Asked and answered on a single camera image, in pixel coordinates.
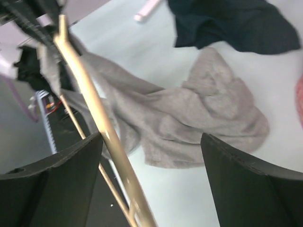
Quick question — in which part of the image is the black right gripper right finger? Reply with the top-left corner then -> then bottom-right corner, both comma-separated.
201,133 -> 303,227

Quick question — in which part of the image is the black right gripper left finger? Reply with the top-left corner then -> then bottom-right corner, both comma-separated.
0,133 -> 103,227

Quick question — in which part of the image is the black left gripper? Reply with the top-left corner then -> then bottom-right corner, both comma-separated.
0,0 -> 75,90

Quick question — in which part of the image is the cream plastic hanger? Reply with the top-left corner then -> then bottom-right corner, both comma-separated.
53,14 -> 156,227

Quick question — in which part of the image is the grey tank top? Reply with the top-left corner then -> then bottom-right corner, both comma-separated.
37,42 -> 270,169

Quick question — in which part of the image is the red white striped tank top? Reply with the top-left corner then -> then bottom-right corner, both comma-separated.
295,76 -> 303,121

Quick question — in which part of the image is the navy blue tank top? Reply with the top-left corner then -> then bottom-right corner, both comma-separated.
168,0 -> 301,55

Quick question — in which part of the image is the white rack foot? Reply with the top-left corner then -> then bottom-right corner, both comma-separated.
134,0 -> 162,23

